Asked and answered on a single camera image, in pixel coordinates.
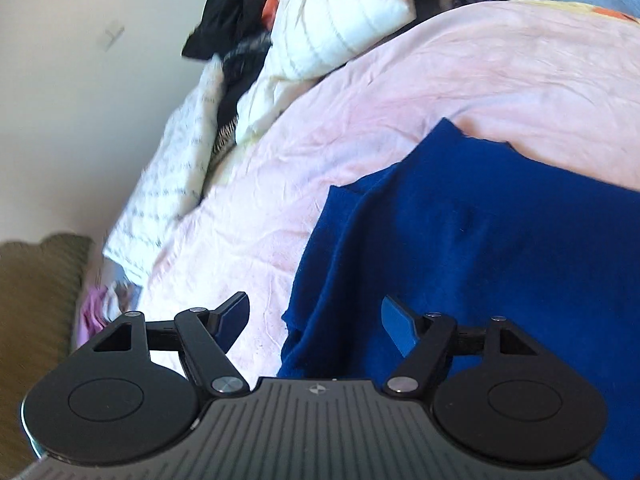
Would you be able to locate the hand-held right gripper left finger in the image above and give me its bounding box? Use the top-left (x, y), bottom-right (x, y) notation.
top-left (65, 291), bottom-right (251, 400)

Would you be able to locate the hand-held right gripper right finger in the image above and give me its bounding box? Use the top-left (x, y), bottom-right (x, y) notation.
top-left (381, 296), bottom-right (543, 401)

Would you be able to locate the blue knit sweater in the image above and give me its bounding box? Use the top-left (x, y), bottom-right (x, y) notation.
top-left (276, 117), bottom-right (640, 480)

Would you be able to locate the pink purple cloth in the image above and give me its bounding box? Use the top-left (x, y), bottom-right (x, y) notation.
top-left (75, 280), bottom-right (141, 351)

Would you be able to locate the white patterned quilt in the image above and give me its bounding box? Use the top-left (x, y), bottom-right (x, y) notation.
top-left (102, 55), bottom-right (226, 286)

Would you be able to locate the olive green ribbed cushion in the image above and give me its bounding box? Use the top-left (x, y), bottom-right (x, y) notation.
top-left (0, 232), bottom-right (93, 461)

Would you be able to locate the pink bed sheet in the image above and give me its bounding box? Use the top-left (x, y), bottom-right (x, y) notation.
top-left (135, 0), bottom-right (640, 378)

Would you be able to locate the black white patterned garment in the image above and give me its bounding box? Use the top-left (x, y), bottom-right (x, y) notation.
top-left (210, 35), bottom-right (273, 171)

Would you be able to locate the white quilted jacket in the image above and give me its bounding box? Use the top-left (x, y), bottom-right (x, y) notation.
top-left (235, 0), bottom-right (416, 143)

